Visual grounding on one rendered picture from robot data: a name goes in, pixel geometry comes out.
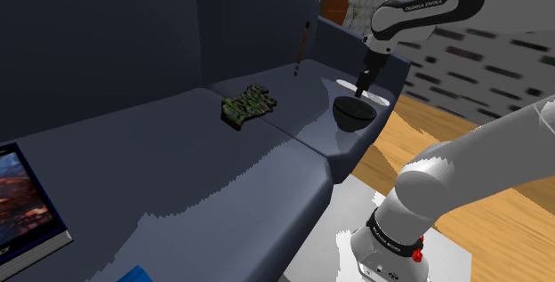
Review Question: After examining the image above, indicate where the green camouflage flat toy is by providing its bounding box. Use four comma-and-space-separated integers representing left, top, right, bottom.
220, 83, 278, 133

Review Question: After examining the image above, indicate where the dark blue sofa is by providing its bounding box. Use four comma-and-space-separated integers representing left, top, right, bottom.
0, 0, 413, 282

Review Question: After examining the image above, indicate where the black bowl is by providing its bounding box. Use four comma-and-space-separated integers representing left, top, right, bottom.
332, 95, 379, 133

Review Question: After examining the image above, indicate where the blue flat object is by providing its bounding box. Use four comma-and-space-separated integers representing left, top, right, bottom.
115, 264, 154, 282

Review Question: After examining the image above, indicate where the brown paintbrush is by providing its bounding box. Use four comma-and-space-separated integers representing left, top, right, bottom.
293, 20, 313, 78

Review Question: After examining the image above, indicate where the book with sunset cover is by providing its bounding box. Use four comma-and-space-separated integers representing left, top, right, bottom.
0, 141, 75, 282

